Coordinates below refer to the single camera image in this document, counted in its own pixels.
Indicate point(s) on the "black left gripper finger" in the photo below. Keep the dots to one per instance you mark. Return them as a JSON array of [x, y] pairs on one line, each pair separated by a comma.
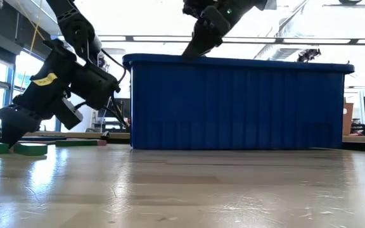
[[16, 123]]

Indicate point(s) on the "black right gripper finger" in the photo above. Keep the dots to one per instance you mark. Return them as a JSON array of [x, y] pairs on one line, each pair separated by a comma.
[[208, 35]]

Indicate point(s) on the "large blue plastic bin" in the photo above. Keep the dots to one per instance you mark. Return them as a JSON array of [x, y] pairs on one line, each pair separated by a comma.
[[233, 104]]

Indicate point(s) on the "long ceiling light fixture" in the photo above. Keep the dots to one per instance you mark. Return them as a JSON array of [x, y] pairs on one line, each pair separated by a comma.
[[170, 39]]

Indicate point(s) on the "pink wooden block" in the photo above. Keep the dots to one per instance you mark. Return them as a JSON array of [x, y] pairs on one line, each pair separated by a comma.
[[101, 142]]

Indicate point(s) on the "black ceiling mounted device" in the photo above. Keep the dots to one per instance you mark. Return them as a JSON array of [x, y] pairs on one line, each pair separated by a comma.
[[307, 55]]

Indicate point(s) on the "dark ceiling fixture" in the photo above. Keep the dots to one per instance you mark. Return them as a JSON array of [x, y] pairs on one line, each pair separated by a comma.
[[348, 2]]

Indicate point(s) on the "brown cardboard box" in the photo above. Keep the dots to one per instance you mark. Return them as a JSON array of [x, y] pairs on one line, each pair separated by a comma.
[[348, 118]]

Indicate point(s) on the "blue window post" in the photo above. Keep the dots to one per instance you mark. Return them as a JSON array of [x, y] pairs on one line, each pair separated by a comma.
[[58, 125], [8, 85]]

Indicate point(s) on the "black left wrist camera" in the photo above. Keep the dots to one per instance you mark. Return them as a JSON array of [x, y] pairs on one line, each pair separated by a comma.
[[93, 84]]

